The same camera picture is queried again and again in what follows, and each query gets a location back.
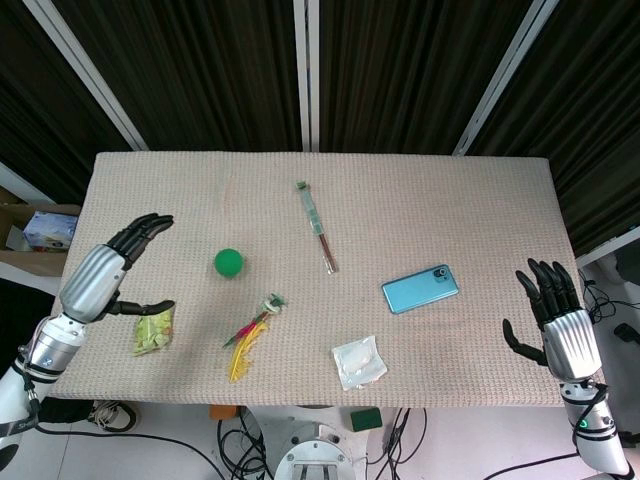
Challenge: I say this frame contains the cardboard box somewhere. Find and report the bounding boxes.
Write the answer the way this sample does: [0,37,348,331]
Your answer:
[0,187,82,278]

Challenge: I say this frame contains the black cable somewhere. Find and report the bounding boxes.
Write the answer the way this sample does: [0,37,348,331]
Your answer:
[487,449,584,480]
[579,269,621,326]
[34,422,231,480]

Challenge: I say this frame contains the white plastic sachet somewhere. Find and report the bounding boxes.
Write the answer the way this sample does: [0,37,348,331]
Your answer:
[331,335,389,392]

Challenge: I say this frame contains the black and white sneaker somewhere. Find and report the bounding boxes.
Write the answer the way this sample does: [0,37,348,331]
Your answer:
[88,399,139,432]

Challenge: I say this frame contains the packaged chopsticks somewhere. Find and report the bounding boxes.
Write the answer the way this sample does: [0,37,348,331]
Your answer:
[294,180,340,275]

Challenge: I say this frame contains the feather shuttlecock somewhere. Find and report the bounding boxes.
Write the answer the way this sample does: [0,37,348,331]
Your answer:
[222,293,288,384]

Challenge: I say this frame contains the green ball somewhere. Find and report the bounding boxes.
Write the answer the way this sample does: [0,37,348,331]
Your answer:
[214,247,245,279]

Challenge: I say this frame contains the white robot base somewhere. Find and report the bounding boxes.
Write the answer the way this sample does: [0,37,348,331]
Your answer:
[249,404,371,480]

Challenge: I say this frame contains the blue tissue pack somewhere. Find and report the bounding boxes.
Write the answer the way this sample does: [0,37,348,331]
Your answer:
[22,210,79,250]

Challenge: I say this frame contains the blue smartphone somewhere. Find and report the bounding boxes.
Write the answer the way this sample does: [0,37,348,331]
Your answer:
[381,264,461,316]

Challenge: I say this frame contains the green block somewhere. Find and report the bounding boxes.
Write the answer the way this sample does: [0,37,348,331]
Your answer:
[350,406,383,433]

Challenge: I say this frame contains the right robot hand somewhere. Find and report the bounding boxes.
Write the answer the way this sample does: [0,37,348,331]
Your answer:
[502,258,603,383]

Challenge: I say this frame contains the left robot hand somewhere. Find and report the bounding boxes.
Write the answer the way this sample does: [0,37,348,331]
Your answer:
[59,213,176,324]

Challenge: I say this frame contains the clear bag of green snacks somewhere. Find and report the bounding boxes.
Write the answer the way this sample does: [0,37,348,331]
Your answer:
[132,308,178,357]

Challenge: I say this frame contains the beige woven table mat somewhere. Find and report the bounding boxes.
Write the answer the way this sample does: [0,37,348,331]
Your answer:
[47,151,609,407]

